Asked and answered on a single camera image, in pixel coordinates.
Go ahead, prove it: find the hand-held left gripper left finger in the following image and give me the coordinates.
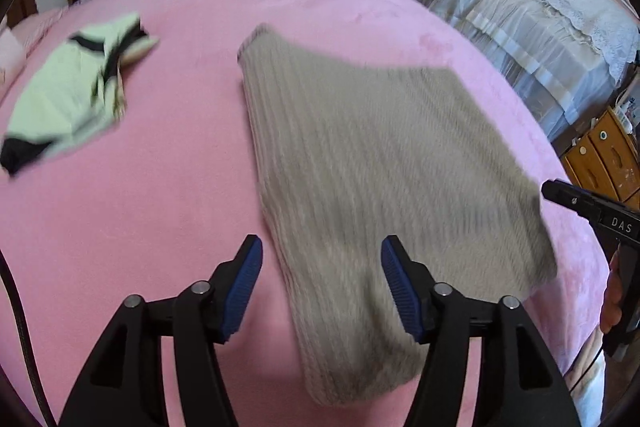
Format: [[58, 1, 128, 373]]
[[60, 234, 264, 427]]

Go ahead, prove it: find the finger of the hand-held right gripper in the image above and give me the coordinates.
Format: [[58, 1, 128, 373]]
[[541, 179, 598, 215]]

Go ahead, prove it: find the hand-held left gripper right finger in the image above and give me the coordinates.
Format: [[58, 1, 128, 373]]
[[381, 235, 581, 427]]

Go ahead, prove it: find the beige ribbed knit sweater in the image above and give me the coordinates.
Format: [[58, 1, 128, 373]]
[[236, 23, 558, 408]]

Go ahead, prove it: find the person's right hand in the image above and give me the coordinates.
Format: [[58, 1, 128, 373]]
[[600, 257, 626, 336]]

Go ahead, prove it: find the yellow wooden drawer cabinet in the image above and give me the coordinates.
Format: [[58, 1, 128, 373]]
[[560, 107, 640, 208]]

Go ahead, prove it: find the pink fleece bed blanket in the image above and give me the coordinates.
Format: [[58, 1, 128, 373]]
[[0, 0, 608, 427]]

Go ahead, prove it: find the white lace covered furniture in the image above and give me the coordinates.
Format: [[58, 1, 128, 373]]
[[392, 0, 640, 142]]

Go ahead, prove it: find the light green and black garment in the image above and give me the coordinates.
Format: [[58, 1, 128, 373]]
[[0, 12, 161, 178]]

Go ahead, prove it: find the pink cartoon print pillow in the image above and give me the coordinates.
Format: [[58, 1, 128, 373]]
[[0, 14, 27, 82]]

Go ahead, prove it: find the brown wooden headboard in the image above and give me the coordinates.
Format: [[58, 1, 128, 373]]
[[10, 0, 39, 28]]

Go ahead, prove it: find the black cable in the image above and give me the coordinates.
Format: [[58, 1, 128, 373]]
[[0, 252, 57, 427]]

